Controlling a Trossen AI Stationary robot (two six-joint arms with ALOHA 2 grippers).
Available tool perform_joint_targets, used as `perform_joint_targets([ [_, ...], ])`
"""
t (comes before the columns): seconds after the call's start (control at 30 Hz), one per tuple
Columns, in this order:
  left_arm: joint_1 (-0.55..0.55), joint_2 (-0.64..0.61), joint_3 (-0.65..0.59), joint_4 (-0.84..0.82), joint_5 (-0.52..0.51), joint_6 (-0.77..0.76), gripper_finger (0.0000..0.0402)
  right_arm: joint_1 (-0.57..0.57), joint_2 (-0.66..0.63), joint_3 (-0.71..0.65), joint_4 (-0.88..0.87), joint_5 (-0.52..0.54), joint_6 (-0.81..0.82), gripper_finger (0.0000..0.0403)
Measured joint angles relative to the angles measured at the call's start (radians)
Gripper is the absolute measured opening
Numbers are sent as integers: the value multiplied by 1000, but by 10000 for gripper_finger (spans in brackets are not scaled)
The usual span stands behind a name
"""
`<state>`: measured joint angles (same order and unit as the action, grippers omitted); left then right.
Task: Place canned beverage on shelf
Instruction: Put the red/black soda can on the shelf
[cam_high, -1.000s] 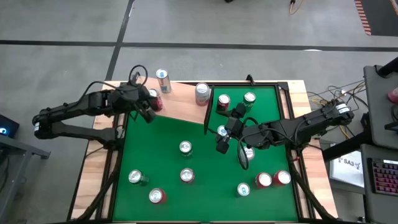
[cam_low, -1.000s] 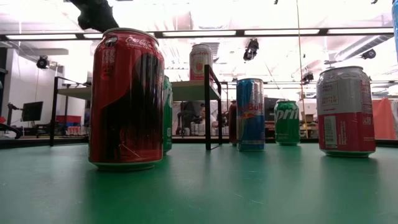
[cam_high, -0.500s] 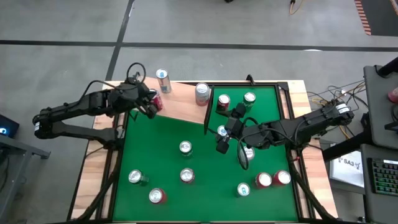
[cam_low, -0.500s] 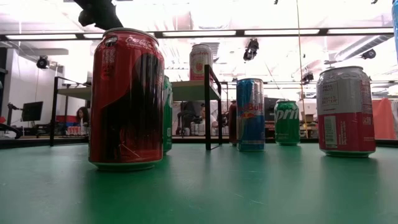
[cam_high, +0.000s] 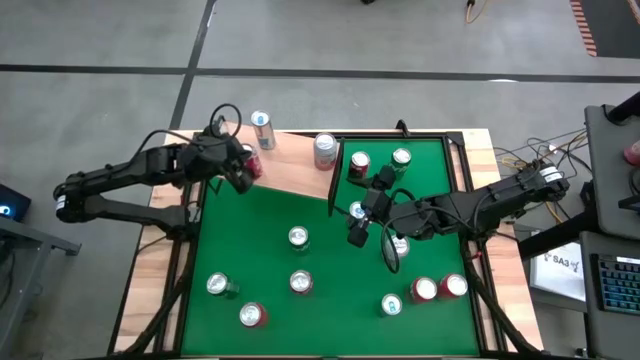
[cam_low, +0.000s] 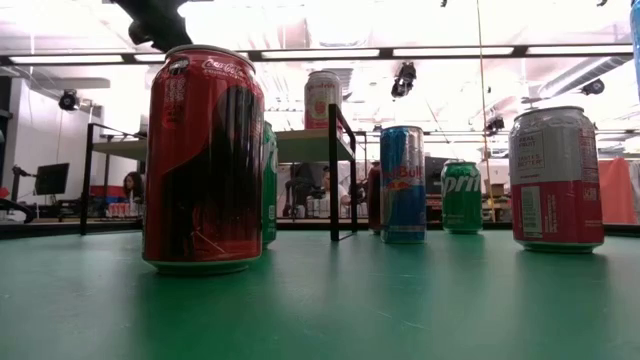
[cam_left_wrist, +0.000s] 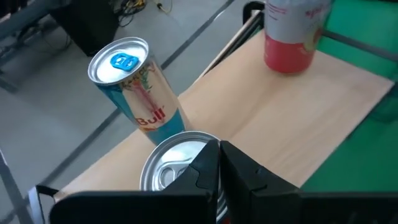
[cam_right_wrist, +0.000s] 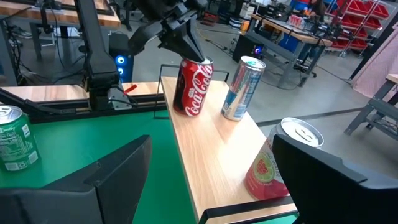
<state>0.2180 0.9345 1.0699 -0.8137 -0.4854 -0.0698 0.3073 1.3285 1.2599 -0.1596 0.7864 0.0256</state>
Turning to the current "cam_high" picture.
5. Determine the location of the black metal rig frame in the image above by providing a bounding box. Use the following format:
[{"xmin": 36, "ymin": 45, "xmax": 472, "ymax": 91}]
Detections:
[{"xmin": 107, "ymin": 128, "xmax": 544, "ymax": 360}]

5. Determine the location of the black floor cable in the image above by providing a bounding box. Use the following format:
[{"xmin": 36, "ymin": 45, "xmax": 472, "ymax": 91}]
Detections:
[{"xmin": 492, "ymin": 127, "xmax": 589, "ymax": 174}]

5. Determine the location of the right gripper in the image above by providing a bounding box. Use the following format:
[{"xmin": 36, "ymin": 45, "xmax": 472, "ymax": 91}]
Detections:
[{"xmin": 347, "ymin": 188, "xmax": 441, "ymax": 249}]

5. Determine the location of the black mat orange striped edge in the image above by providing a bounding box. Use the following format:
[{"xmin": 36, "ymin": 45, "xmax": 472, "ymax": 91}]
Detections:
[{"xmin": 569, "ymin": 0, "xmax": 640, "ymax": 59}]

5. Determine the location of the yellow black cable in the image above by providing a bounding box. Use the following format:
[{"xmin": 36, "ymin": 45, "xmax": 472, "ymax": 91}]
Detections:
[{"xmin": 464, "ymin": 0, "xmax": 489, "ymax": 25}]

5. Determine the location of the black device blue light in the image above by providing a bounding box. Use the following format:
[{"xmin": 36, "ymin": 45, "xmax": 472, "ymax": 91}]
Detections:
[{"xmin": 0, "ymin": 183, "xmax": 32, "ymax": 224}]

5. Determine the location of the blue silver Red Bull can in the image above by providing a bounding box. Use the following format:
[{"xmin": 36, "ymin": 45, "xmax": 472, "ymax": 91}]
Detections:
[
  {"xmin": 249, "ymin": 109, "xmax": 277, "ymax": 151},
  {"xmin": 348, "ymin": 200, "xmax": 368, "ymax": 224},
  {"xmin": 379, "ymin": 292, "xmax": 404, "ymax": 318}
]

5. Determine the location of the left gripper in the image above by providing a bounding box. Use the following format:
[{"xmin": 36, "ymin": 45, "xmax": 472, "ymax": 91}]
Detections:
[{"xmin": 179, "ymin": 134, "xmax": 255, "ymax": 195}]

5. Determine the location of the wooden shelf black metal frame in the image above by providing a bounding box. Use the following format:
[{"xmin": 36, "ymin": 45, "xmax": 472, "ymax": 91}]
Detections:
[{"xmin": 192, "ymin": 115, "xmax": 347, "ymax": 218}]

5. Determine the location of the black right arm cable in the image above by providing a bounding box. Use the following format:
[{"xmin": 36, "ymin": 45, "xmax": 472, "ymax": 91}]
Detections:
[{"xmin": 379, "ymin": 187, "xmax": 419, "ymax": 275}]

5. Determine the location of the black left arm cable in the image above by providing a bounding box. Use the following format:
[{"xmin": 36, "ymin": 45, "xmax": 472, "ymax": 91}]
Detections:
[{"xmin": 133, "ymin": 102, "xmax": 244, "ymax": 159}]

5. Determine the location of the backlit keyboard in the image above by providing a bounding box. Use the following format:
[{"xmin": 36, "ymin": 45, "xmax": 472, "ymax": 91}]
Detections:
[{"xmin": 591, "ymin": 253, "xmax": 640, "ymax": 316}]

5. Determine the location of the white paper sign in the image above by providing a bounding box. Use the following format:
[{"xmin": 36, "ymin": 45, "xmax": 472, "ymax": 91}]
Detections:
[{"xmin": 528, "ymin": 242, "xmax": 587, "ymax": 303}]

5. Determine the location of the green table mat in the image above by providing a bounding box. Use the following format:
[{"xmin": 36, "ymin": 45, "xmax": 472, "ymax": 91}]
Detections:
[{"xmin": 180, "ymin": 132, "xmax": 481, "ymax": 357}]

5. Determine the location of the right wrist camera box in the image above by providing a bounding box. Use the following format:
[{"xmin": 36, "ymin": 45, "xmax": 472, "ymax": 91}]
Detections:
[{"xmin": 369, "ymin": 164, "xmax": 399, "ymax": 191}]

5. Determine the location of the grey desk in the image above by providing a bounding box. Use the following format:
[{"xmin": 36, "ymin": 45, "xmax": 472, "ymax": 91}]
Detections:
[
  {"xmin": 578, "ymin": 230, "xmax": 640, "ymax": 360},
  {"xmin": 583, "ymin": 103, "xmax": 640, "ymax": 241}
]

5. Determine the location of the green Sprite can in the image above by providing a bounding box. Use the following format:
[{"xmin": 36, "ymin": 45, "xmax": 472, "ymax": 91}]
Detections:
[
  {"xmin": 287, "ymin": 225, "xmax": 311, "ymax": 255},
  {"xmin": 205, "ymin": 271, "xmax": 240, "ymax": 300},
  {"xmin": 387, "ymin": 147, "xmax": 413, "ymax": 180}
]

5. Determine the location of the yellow floor cable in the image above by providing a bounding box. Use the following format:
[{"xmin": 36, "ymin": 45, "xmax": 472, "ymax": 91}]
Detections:
[{"xmin": 499, "ymin": 154, "xmax": 564, "ymax": 224}]

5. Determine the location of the red Coca-Cola can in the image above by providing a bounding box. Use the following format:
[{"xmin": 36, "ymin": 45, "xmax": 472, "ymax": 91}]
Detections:
[
  {"xmin": 241, "ymin": 143, "xmax": 265, "ymax": 180},
  {"xmin": 347, "ymin": 150, "xmax": 372, "ymax": 181},
  {"xmin": 288, "ymin": 269, "xmax": 315, "ymax": 297}
]

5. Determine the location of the grey metal cart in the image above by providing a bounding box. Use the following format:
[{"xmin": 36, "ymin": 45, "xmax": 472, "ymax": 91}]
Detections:
[{"xmin": 0, "ymin": 214, "xmax": 82, "ymax": 360}]

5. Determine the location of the black stand pole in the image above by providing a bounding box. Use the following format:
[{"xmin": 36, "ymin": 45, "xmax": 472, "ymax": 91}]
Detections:
[{"xmin": 604, "ymin": 91, "xmax": 640, "ymax": 126}]

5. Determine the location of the red soda can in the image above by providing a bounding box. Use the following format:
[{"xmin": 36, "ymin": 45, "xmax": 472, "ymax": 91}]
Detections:
[
  {"xmin": 437, "ymin": 272, "xmax": 470, "ymax": 301},
  {"xmin": 405, "ymin": 276, "xmax": 440, "ymax": 305},
  {"xmin": 238, "ymin": 301, "xmax": 270, "ymax": 329}
]

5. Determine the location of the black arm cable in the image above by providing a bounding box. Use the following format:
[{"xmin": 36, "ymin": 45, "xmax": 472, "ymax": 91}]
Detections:
[
  {"xmin": 133, "ymin": 102, "xmax": 244, "ymax": 159},
  {"xmin": 379, "ymin": 187, "xmax": 419, "ymax": 275}
]

